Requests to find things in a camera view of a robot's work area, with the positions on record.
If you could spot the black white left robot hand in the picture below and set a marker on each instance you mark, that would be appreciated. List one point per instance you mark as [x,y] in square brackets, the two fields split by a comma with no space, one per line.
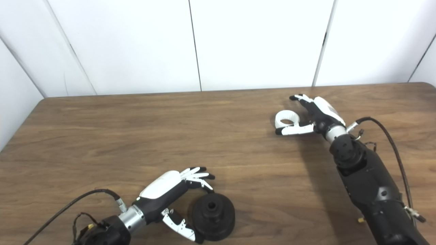
[160,185]

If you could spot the round black plastic part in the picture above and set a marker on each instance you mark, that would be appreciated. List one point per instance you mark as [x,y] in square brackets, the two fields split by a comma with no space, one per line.
[218,221]

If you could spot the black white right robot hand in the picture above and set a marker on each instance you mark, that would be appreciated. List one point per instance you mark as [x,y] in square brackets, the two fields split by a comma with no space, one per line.
[322,114]

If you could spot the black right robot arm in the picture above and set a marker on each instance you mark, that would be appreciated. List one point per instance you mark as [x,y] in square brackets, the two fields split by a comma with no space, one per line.
[371,183]

